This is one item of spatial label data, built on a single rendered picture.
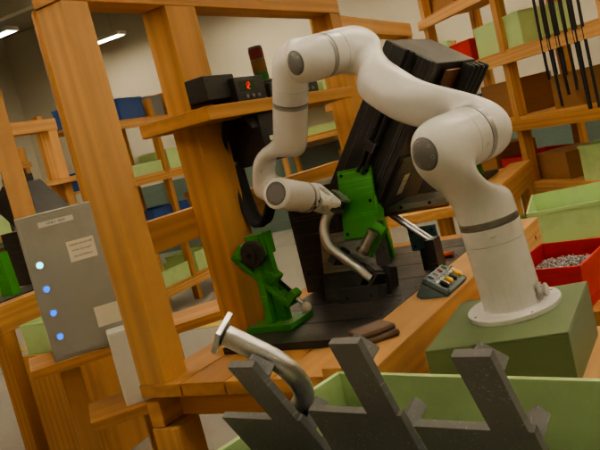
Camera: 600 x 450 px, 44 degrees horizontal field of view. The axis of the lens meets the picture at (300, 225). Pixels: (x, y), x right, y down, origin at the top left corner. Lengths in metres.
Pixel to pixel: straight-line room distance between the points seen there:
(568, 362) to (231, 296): 1.11
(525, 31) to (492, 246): 3.86
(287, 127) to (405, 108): 0.41
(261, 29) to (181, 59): 10.22
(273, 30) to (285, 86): 10.48
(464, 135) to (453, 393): 0.48
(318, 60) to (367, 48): 0.12
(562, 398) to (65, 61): 1.36
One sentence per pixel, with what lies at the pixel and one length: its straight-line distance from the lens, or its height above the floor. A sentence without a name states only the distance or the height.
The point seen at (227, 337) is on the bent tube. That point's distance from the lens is 1.04.
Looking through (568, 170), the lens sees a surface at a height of 0.79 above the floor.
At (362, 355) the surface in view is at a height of 1.13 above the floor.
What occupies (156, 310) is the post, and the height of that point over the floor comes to 1.06.
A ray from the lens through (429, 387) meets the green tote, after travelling 1.30.
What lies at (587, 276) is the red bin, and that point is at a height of 0.88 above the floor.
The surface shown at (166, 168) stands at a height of 1.45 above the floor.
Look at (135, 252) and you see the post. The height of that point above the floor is 1.22.
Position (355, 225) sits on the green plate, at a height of 1.11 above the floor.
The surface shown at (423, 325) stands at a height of 0.89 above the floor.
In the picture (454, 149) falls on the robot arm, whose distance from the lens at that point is 1.43.
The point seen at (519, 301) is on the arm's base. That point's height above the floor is 0.98.
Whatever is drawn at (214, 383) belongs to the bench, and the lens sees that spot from 1.86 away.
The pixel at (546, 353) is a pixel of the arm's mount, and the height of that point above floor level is 0.92.
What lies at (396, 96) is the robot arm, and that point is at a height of 1.43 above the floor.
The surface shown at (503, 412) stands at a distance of 0.86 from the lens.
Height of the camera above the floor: 1.39
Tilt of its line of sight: 6 degrees down
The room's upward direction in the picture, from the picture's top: 14 degrees counter-clockwise
